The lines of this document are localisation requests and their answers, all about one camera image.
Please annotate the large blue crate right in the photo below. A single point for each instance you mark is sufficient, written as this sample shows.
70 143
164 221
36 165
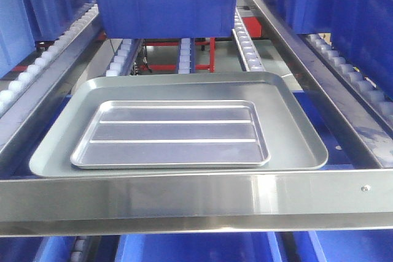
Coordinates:
361 30

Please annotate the steel divider rail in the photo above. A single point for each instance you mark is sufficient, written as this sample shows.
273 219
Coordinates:
26 119
366 141

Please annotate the red metal floor frame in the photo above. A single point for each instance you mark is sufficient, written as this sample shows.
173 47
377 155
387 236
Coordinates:
122 63

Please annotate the large blue crate left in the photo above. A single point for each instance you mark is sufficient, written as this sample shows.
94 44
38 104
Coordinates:
25 23

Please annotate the far right roller track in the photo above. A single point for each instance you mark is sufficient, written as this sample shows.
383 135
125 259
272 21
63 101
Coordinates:
358 84

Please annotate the large blue crate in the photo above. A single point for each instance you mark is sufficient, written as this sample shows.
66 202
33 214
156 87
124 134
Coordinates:
361 30
25 23

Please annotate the blue crate centre shelf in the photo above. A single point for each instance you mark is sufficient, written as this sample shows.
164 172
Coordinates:
167 19

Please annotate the blue crate shelf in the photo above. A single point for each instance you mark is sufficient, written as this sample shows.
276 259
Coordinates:
167 19
199 247

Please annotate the right steel divider rail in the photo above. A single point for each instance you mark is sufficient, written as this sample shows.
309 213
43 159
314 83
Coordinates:
366 141

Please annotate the far left roller track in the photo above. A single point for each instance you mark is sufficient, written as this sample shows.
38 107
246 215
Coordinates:
18 86

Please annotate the large grey plastic tray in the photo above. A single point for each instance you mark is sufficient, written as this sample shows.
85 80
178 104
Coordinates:
291 139

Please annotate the blue crate lower shelf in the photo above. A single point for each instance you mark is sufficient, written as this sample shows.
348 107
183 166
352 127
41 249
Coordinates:
199 247

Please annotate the silver metal tray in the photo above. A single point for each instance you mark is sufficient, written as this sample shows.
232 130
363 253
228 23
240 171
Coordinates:
171 135

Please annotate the middle white roller track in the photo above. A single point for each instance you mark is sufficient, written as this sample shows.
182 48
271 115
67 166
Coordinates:
186 56

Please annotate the left steel divider rail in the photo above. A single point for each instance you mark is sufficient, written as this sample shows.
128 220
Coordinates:
26 119

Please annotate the steel front shelf rail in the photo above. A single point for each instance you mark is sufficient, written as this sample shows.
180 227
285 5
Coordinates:
186 203

